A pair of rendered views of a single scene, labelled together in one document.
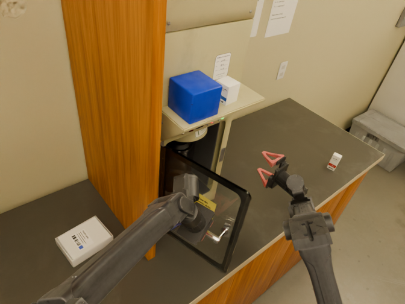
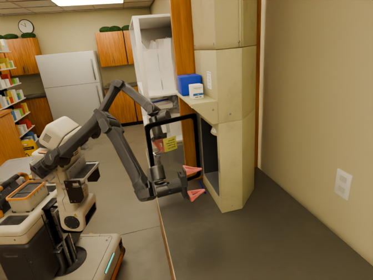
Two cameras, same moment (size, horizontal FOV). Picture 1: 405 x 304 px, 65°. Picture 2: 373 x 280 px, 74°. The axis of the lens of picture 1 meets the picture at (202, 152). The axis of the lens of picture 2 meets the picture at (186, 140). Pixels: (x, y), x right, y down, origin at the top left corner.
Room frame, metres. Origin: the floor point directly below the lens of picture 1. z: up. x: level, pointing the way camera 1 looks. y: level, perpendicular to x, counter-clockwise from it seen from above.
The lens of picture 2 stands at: (1.39, -1.01, 1.74)
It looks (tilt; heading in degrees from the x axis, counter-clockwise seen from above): 21 degrees down; 123
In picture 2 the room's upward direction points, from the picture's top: 5 degrees counter-clockwise
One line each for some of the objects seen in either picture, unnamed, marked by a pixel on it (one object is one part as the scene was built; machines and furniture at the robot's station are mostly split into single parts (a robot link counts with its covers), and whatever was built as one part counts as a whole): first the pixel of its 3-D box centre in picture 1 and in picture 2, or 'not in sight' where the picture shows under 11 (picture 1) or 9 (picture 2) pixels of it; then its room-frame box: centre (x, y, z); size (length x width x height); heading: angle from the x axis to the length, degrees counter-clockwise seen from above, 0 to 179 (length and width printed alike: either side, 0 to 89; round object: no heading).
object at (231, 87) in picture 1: (226, 90); (196, 91); (0.83, -0.04, 1.54); 0.05 x 0.05 x 0.06; 50
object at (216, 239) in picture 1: (210, 230); not in sight; (0.59, -0.06, 1.20); 0.10 x 0.05 x 0.03; 61
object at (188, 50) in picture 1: (174, 122); (231, 127); (0.93, 0.11, 1.33); 0.32 x 0.25 x 0.77; 135
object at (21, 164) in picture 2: not in sight; (21, 180); (-1.51, 0.00, 0.49); 0.60 x 0.42 x 0.33; 135
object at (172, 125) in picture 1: (213, 117); (195, 106); (0.80, -0.01, 1.46); 0.32 x 0.12 x 0.10; 135
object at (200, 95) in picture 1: (194, 96); (188, 84); (0.74, 0.04, 1.56); 0.10 x 0.10 x 0.09; 45
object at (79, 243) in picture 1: (85, 240); not in sight; (0.64, 0.37, 0.96); 0.16 x 0.12 x 0.04; 141
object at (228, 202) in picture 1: (196, 213); (175, 153); (0.65, -0.01, 1.19); 0.30 x 0.01 x 0.40; 61
